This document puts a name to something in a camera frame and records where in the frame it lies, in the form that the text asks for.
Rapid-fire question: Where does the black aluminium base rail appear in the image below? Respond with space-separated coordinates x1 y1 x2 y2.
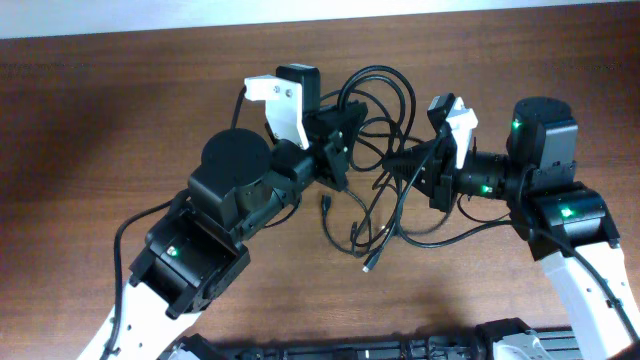
159 324 586 360

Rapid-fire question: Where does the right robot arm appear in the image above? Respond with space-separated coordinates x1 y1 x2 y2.
383 94 639 359

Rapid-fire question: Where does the thin black USB cable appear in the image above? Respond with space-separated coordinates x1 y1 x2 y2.
319 164 451 274

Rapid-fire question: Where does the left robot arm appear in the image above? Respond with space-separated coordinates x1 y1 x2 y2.
80 101 368 359

